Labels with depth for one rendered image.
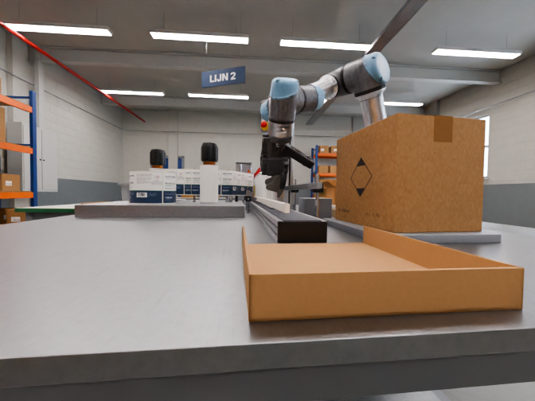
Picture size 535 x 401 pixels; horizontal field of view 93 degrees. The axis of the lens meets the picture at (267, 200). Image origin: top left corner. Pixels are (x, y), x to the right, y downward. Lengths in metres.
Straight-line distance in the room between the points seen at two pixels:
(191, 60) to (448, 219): 5.68
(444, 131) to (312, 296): 0.57
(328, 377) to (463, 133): 0.63
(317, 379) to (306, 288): 0.09
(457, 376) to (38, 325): 0.38
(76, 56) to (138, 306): 6.60
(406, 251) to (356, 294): 0.23
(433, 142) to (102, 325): 0.68
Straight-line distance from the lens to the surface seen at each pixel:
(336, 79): 1.14
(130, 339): 0.23
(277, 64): 5.93
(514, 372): 0.39
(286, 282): 0.22
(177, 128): 9.36
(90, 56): 6.68
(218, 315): 0.24
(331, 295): 0.24
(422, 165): 0.68
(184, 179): 1.49
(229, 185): 1.47
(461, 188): 0.75
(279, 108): 0.72
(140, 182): 1.22
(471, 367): 0.36
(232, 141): 9.07
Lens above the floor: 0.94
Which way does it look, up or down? 2 degrees down
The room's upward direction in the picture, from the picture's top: 1 degrees clockwise
